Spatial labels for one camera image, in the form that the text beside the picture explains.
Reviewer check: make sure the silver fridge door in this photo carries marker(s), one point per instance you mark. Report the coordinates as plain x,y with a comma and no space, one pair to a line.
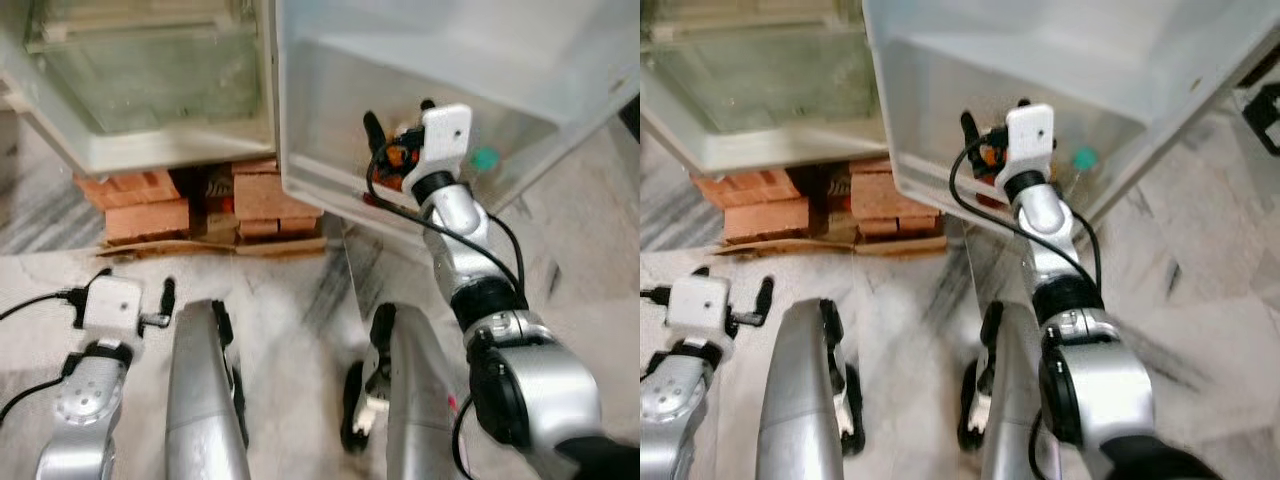
930,120
330,120

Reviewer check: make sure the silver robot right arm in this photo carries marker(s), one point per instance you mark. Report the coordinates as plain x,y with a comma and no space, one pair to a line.
1100,390
540,390

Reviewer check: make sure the flat brown cardboard sheet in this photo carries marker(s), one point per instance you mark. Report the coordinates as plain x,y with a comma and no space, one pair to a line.
820,247
200,247

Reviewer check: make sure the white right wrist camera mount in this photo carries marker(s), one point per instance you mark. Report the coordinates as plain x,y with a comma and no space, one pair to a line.
1030,135
447,135

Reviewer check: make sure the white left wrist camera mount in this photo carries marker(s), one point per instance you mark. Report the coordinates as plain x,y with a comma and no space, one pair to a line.
112,305
697,303

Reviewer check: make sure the small teal round object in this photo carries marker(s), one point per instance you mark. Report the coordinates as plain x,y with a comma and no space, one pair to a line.
1085,158
485,158

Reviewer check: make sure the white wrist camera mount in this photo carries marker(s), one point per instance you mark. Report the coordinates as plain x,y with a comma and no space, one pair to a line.
1030,135
697,303
112,305
447,135

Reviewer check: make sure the small red clay brick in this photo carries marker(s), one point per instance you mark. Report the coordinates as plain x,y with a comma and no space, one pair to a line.
875,229
257,229
294,229
918,229

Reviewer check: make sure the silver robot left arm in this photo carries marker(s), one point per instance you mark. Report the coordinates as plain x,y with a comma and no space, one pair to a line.
85,410
670,410

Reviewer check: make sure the translucent crisper drawer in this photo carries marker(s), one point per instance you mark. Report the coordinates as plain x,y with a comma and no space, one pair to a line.
150,90
770,90

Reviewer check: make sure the black frame object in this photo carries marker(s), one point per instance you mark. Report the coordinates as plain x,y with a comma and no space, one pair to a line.
630,118
1262,120

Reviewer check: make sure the dark printed box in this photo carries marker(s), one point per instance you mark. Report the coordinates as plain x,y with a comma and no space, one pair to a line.
212,195

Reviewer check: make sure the silver robot left leg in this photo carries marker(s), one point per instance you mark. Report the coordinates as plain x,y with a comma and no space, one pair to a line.
200,400
800,400

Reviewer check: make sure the silver fridge white interior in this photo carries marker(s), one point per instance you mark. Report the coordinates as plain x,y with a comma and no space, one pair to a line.
150,152
780,152

